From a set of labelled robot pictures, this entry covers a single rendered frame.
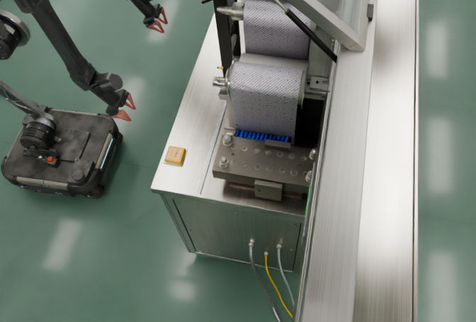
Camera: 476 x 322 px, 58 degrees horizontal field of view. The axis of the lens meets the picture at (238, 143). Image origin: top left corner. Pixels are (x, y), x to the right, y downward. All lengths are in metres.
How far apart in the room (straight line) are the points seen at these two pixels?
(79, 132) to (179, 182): 1.23
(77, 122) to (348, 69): 2.16
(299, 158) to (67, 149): 1.62
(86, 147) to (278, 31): 1.59
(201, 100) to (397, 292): 1.23
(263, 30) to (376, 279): 0.94
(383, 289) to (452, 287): 1.66
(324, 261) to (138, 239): 1.96
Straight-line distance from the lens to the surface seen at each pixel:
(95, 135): 2.79
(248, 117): 1.58
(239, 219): 1.80
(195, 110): 1.90
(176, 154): 1.76
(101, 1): 4.08
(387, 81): 1.31
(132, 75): 3.36
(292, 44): 1.60
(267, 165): 1.57
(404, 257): 1.06
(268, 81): 1.44
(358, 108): 0.95
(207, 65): 2.06
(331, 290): 0.78
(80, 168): 2.65
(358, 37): 1.06
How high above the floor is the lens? 2.40
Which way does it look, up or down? 58 degrees down
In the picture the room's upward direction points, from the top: 6 degrees counter-clockwise
